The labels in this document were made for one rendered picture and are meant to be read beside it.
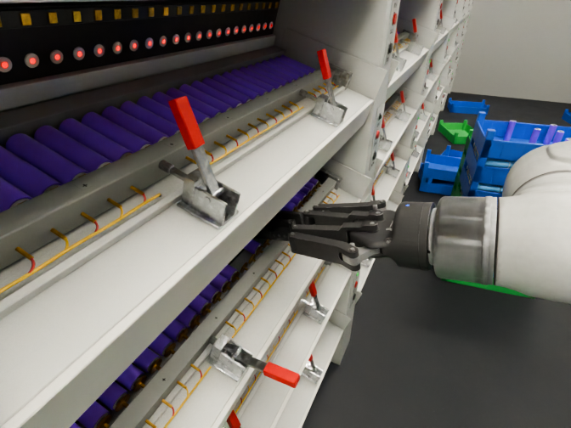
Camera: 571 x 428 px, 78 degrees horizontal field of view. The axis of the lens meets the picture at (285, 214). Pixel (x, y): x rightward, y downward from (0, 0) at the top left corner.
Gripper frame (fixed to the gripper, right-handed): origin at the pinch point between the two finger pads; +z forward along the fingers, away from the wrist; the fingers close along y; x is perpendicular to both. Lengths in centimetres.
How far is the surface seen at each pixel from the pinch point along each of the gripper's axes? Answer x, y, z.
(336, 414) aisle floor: -61, 12, 5
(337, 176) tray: -2.8, 24.2, 0.5
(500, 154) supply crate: -18, 76, -27
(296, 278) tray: -7.5, -1.9, -2.3
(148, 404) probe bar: -3.6, -25.8, -0.3
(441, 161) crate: -52, 163, -1
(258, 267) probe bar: -3.2, -5.8, 0.4
